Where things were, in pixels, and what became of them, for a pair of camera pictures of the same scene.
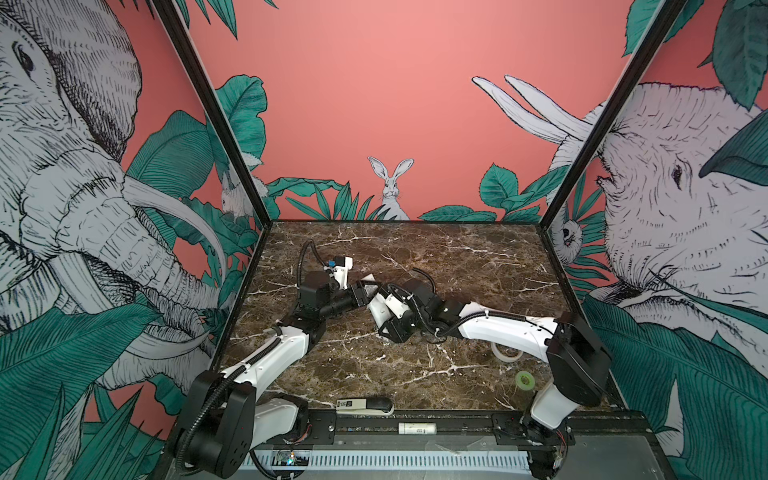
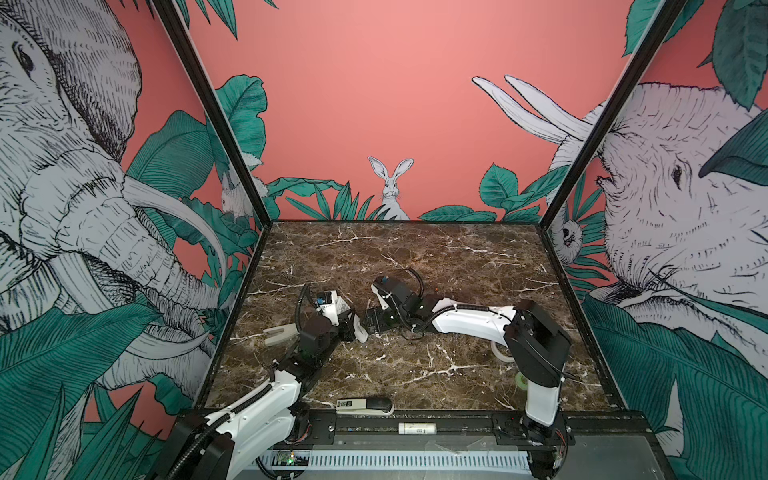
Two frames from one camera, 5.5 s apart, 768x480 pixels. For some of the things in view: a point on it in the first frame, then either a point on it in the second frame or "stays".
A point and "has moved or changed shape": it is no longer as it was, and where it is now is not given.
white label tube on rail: [417, 428] stays
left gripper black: [361, 296] → [345, 328]
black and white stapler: [371, 406] stays
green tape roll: [531, 383] stays
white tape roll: [502, 357] stays
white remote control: [378, 306] has moved or changed shape
